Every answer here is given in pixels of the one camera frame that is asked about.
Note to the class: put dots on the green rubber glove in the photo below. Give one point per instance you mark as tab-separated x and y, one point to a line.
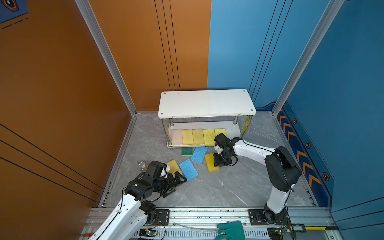
230	231

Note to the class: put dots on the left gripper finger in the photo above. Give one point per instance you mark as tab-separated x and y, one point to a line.
169	190
179	179

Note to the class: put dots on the yellow foam sponge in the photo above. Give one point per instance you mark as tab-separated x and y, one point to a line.
173	168
187	137
198	137

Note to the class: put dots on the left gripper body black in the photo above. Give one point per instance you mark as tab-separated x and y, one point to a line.
162	185

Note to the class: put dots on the small circuit board right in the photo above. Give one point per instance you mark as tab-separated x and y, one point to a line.
278	234

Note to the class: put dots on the red handled tool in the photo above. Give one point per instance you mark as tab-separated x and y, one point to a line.
87	235

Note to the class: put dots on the small circuit board left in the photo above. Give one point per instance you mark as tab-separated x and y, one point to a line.
150	233

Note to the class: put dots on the white two-tier shelf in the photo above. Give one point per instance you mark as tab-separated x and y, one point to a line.
209	109

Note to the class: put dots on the yellow-green sponge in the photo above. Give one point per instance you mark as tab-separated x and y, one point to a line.
209	136
220	131

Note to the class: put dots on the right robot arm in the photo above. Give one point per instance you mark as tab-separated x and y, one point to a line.
283	171

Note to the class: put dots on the pale pink foam sponge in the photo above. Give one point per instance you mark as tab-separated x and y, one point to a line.
176	137

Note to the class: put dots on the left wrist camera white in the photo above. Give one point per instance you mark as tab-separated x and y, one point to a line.
165	172

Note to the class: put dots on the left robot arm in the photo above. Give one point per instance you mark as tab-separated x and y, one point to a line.
134	210

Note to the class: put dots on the yellow foam sponge front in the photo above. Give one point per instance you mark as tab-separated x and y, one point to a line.
187	137

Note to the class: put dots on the green scouring sponge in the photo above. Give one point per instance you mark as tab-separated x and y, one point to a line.
187	152

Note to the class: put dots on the thick yellow sponge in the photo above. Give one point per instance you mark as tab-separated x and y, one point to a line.
211	163

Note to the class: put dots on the blue sponge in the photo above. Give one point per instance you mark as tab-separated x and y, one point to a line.
199	154
188	170

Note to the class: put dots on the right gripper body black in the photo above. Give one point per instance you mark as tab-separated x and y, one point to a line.
221	159

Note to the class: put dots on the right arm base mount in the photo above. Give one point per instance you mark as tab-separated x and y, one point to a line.
258	216

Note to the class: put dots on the small circuit board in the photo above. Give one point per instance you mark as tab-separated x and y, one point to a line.
278	234
150	233

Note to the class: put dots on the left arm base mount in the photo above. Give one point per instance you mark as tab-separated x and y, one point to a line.
161	215

